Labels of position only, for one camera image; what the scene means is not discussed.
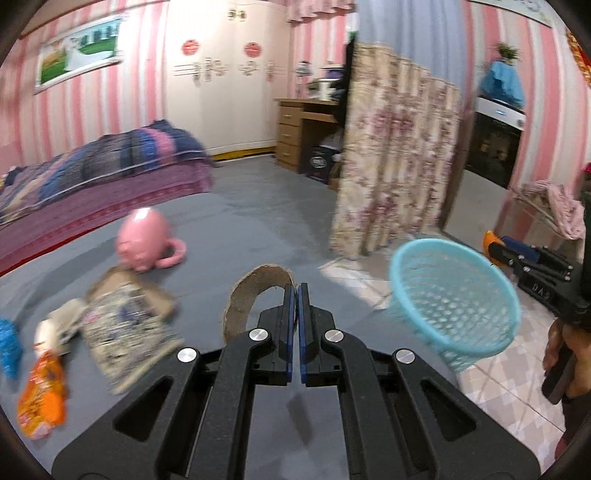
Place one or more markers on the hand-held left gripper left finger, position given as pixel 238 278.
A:
pixel 288 323

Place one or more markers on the light blue plastic basket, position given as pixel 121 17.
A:
pixel 443 304

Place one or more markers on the white wardrobe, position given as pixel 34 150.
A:
pixel 231 115

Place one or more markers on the bed with purple sheet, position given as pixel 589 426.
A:
pixel 115 203

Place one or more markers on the green white wall picture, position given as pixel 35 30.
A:
pixel 531 7

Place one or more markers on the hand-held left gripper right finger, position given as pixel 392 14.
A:
pixel 304 323

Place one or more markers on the potted green plant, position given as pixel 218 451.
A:
pixel 506 51

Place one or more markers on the grey blanket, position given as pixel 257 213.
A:
pixel 258 240

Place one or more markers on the plaid quilt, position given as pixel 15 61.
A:
pixel 115 157

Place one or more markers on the pink octopus toy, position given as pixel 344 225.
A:
pixel 143 240

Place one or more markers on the pink curtain valance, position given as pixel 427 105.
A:
pixel 318 9

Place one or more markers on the cardboard tube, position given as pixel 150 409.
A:
pixel 240 295

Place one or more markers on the grey printed snack packet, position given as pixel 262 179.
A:
pixel 129 337

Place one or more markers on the red gold wall hanging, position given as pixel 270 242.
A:
pixel 582 55

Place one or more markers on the dark hanging clothes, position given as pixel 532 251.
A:
pixel 349 83

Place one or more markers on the blue cloth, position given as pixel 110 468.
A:
pixel 503 83

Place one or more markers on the framed wedding picture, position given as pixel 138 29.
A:
pixel 78 50

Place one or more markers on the person's right hand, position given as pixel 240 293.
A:
pixel 551 350

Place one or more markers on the blue plastic bag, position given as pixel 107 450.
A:
pixel 8 350

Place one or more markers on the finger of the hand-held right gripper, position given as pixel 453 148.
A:
pixel 512 263
pixel 531 253

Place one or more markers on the pink cloth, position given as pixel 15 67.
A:
pixel 563 207

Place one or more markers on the desk lamp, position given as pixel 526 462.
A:
pixel 303 71

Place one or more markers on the wooden desk with drawers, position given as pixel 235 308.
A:
pixel 288 134

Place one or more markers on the white printer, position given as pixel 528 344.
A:
pixel 323 87

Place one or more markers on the orange snack packet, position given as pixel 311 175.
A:
pixel 41 401

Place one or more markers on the black silver cabinet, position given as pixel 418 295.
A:
pixel 494 143

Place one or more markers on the black cardboard box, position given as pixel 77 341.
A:
pixel 318 161

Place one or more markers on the floral curtain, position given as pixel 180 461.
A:
pixel 397 161

